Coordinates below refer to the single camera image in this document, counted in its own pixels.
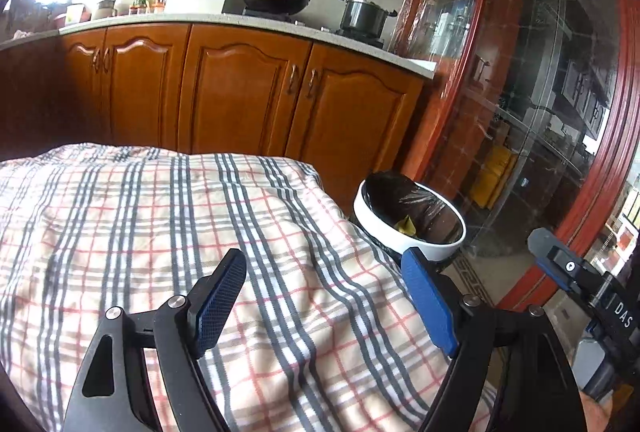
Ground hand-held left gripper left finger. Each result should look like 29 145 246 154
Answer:
65 248 248 432

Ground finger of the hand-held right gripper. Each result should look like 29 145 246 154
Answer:
534 258 596 301
528 227 609 285

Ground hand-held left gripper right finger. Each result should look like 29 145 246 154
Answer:
401 247 589 432

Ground white round trash bin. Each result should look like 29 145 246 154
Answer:
352 172 467 263

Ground black plastic bin bag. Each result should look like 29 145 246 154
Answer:
350 170 464 273

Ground person's right hand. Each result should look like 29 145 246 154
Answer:
580 387 640 432

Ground yellow slatted object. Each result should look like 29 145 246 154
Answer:
472 146 519 209

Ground plaid checked cloth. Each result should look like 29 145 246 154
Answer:
0 143 497 432

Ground red framed glass door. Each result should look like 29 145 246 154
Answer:
394 0 640 313

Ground wooden cabinet door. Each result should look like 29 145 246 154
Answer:
102 24 192 153
60 28 109 149
286 42 427 185
179 24 314 157

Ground white stone countertop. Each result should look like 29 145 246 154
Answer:
0 12 437 80

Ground steel cooking pot with lid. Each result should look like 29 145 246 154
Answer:
337 0 399 37

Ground black gas stove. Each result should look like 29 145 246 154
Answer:
222 8 387 51

